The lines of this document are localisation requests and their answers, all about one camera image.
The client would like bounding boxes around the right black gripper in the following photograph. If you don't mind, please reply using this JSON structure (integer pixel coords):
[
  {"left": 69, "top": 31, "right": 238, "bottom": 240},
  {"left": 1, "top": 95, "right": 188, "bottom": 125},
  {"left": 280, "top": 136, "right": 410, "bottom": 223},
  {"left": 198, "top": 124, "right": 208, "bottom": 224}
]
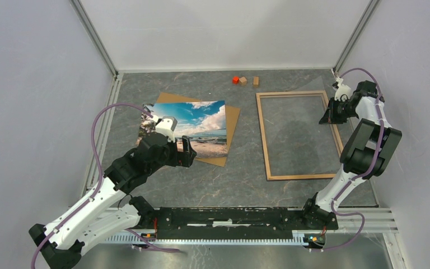
[{"left": 319, "top": 97, "right": 358, "bottom": 124}]

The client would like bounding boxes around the wooden picture frame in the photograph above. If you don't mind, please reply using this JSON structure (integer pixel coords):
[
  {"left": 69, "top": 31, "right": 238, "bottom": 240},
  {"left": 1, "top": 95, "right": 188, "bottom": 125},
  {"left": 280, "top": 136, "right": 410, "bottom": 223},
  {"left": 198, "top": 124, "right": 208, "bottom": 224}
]
[{"left": 255, "top": 90, "right": 336, "bottom": 181}]

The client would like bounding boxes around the tan wooden block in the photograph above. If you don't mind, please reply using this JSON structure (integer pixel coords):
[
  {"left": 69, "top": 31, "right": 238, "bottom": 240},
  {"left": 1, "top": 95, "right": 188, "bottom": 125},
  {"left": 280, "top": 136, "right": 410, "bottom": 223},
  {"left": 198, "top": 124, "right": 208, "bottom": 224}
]
[{"left": 253, "top": 76, "right": 260, "bottom": 88}]

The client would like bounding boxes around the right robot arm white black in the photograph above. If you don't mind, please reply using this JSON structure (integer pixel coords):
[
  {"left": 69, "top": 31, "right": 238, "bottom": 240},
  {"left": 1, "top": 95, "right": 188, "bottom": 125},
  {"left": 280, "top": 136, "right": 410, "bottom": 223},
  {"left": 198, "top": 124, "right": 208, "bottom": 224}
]
[{"left": 301, "top": 78, "right": 402, "bottom": 229}]

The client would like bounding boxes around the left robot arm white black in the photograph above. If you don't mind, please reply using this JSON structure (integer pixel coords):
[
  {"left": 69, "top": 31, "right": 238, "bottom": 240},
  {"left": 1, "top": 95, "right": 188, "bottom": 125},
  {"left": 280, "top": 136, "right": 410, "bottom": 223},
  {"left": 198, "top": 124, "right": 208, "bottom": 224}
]
[{"left": 29, "top": 132, "right": 197, "bottom": 268}]

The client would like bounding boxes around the beach landscape photo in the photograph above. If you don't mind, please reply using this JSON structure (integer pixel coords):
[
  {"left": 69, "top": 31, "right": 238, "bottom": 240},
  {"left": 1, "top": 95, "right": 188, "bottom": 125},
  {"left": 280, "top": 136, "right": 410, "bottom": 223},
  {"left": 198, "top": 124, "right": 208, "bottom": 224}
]
[{"left": 144, "top": 100, "right": 228, "bottom": 158}]

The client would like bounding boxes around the brown cardboard backing board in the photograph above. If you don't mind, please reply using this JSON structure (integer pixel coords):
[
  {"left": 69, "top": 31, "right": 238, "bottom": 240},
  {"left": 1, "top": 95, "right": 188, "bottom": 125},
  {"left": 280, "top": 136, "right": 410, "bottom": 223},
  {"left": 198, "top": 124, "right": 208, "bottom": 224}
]
[{"left": 156, "top": 92, "right": 241, "bottom": 167}]

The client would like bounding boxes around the red small cube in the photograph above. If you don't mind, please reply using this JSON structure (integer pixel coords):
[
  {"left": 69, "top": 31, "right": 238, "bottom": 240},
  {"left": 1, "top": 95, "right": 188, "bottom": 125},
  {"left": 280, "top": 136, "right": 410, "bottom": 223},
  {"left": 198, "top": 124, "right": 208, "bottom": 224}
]
[{"left": 232, "top": 76, "right": 240, "bottom": 85}]

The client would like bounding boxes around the tan wooden cube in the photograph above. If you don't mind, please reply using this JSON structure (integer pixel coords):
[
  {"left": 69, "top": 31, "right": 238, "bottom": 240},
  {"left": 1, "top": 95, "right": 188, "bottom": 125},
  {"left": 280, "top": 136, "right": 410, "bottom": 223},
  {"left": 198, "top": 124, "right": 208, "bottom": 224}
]
[{"left": 239, "top": 77, "right": 247, "bottom": 86}]

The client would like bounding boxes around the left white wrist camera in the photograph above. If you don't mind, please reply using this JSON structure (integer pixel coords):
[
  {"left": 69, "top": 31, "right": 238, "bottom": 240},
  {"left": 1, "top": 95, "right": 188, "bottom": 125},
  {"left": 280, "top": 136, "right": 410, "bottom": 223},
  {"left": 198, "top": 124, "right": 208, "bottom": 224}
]
[{"left": 151, "top": 115, "right": 177, "bottom": 143}]

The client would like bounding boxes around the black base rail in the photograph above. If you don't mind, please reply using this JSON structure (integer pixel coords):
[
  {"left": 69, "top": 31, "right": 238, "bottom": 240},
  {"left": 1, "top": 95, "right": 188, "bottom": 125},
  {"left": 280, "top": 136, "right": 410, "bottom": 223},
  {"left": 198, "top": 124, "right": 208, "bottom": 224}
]
[{"left": 136, "top": 207, "right": 339, "bottom": 240}]

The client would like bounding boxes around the white cable duct strip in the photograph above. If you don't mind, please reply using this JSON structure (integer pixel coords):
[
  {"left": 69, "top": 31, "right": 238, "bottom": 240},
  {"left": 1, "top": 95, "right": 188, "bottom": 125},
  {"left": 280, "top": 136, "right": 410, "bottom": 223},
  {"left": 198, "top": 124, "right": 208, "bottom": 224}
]
[{"left": 103, "top": 231, "right": 325, "bottom": 247}]

